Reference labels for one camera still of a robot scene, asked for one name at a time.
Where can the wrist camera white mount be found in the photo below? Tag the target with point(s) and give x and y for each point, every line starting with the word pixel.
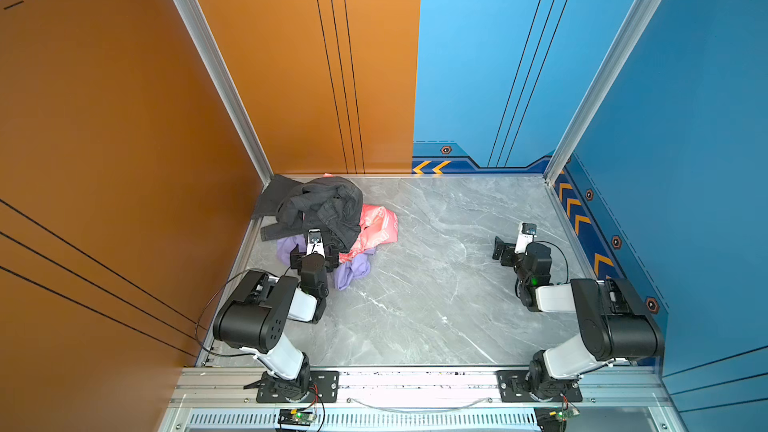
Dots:
pixel 315 244
pixel 526 234

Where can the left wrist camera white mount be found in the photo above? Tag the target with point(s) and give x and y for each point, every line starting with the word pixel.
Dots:
pixel 315 244

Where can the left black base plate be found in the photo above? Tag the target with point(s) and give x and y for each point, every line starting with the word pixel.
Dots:
pixel 302 390

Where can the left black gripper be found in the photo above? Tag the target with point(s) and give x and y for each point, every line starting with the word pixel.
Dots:
pixel 310 258

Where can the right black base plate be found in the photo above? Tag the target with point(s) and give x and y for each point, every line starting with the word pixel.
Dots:
pixel 524 386

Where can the right green circuit board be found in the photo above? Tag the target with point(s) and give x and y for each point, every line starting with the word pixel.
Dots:
pixel 555 419

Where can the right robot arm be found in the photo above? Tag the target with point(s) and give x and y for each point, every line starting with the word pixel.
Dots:
pixel 613 326

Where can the dark grey jacket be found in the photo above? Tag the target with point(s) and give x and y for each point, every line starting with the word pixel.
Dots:
pixel 331 204

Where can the aluminium corner post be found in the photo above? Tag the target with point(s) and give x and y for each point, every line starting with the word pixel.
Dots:
pixel 631 30
pixel 205 43

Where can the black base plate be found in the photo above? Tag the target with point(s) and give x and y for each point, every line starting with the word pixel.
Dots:
pixel 302 390
pixel 524 386

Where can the right aluminium corner post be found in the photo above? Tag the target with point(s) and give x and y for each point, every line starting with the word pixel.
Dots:
pixel 631 30

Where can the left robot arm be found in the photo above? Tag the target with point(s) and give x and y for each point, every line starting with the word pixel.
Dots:
pixel 253 318

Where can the left aluminium corner post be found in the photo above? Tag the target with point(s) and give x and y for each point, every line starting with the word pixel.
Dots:
pixel 205 43

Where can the green circuit board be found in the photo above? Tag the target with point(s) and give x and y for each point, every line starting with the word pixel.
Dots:
pixel 295 420
pixel 555 419

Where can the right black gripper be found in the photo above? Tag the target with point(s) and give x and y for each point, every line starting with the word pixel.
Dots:
pixel 506 253

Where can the left green circuit board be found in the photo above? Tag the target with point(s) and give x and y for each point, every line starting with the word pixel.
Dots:
pixel 295 420

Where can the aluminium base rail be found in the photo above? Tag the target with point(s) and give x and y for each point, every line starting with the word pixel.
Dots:
pixel 420 398

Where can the pink patterned cloth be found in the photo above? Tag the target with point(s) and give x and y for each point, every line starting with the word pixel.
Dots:
pixel 378 226

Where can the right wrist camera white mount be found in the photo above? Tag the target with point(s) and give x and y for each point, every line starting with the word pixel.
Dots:
pixel 526 234

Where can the lilac purple cloth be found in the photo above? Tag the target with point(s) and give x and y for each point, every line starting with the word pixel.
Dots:
pixel 349 269

